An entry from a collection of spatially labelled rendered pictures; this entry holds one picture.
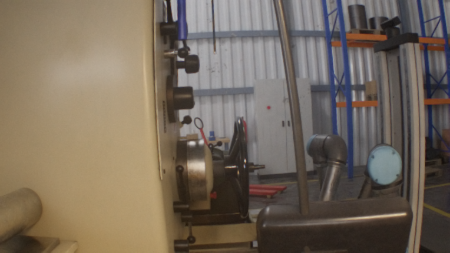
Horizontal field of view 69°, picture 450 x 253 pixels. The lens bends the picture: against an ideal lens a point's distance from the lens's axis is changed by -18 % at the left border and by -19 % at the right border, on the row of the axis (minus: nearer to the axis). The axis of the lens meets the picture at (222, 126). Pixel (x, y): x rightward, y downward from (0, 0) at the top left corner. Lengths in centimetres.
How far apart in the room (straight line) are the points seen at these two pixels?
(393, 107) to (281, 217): 112
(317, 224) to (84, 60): 65
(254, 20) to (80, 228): 839
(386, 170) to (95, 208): 85
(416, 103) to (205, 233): 115
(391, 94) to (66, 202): 141
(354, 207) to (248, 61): 823
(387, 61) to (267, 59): 732
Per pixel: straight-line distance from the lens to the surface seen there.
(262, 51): 899
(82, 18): 99
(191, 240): 147
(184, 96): 117
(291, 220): 78
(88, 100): 95
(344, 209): 80
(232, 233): 193
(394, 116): 179
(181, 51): 111
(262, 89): 830
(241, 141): 130
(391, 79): 180
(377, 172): 123
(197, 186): 136
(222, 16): 911
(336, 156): 178
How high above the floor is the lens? 150
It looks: 2 degrees down
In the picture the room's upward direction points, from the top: 3 degrees counter-clockwise
